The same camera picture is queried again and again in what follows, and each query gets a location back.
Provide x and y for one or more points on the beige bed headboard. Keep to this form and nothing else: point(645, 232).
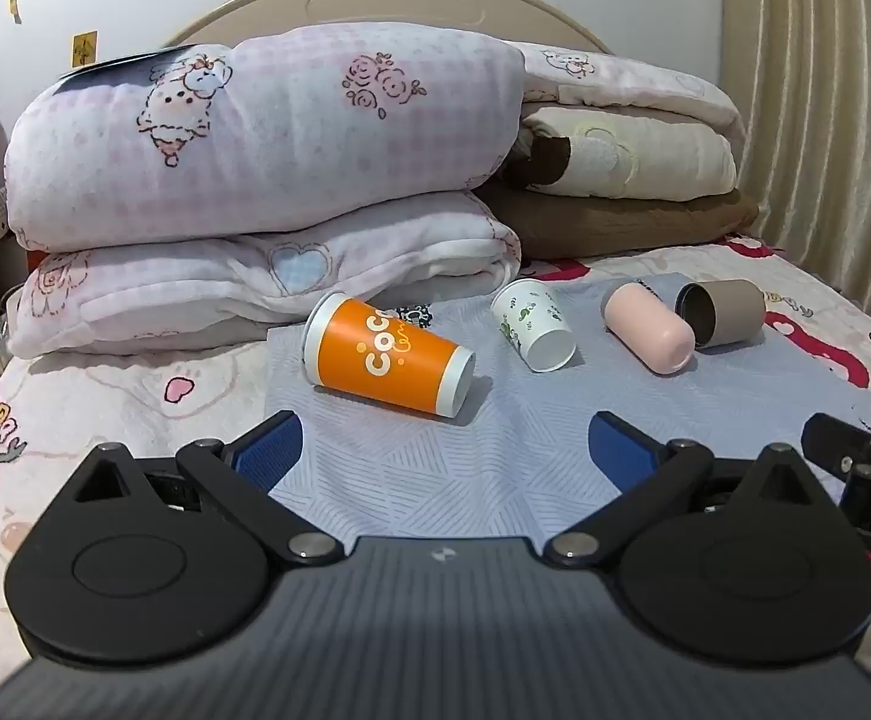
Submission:
point(375, 4)

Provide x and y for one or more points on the white leaf-print paper cup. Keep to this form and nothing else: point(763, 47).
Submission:
point(533, 322)

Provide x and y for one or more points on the cream flower quilt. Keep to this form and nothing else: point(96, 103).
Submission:
point(675, 157)

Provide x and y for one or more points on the taupe plastic cup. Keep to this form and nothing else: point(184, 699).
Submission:
point(731, 311)

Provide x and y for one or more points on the yellow wall sticker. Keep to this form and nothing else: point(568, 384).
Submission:
point(85, 49)

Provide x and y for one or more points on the grey patterned mat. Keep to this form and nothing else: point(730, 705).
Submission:
point(480, 457)

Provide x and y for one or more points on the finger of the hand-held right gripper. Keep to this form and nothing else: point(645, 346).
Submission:
point(829, 439)

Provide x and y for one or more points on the beige pleated curtain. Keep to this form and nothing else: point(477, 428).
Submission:
point(825, 112)

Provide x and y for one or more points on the pink white printed quilt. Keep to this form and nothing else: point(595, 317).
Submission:
point(630, 82)

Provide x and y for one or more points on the pink checkered cartoon blanket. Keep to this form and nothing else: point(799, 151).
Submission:
point(277, 157)

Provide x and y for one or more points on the pink plastic cup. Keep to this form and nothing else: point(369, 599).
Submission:
point(649, 326)

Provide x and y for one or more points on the brown pillow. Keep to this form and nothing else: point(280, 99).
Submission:
point(615, 225)

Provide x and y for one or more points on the orange paper cup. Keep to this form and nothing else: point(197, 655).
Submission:
point(386, 356)

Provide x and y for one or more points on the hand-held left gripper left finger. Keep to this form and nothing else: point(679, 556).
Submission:
point(270, 451)

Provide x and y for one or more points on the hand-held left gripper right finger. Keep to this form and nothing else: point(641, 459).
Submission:
point(619, 451)

